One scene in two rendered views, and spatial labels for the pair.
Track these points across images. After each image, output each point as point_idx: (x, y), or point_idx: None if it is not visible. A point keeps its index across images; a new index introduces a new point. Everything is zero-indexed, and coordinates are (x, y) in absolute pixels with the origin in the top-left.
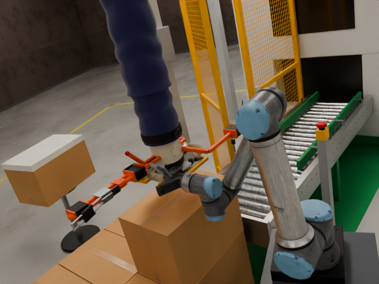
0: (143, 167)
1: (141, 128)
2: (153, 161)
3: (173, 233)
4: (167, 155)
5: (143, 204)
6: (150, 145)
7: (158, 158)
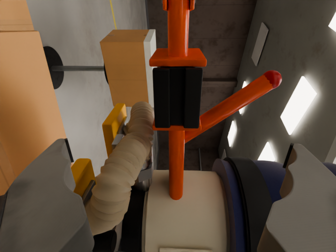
0: (199, 121)
1: (280, 165)
2: (180, 171)
3: None
4: (180, 225)
5: (44, 108)
6: (230, 178)
7: (179, 189)
